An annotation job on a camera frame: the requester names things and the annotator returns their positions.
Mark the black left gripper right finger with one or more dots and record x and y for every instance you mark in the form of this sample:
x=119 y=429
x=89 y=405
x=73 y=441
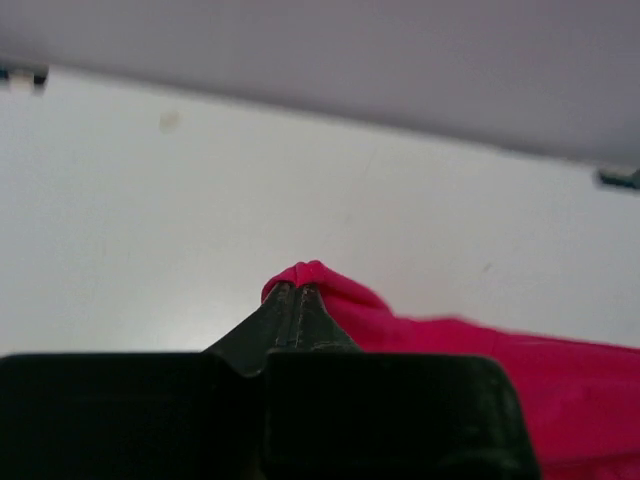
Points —
x=333 y=411

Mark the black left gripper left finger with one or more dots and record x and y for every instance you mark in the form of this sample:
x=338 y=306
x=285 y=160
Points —
x=168 y=415

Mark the red t shirt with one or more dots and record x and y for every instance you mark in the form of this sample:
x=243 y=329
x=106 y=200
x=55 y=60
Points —
x=580 y=399

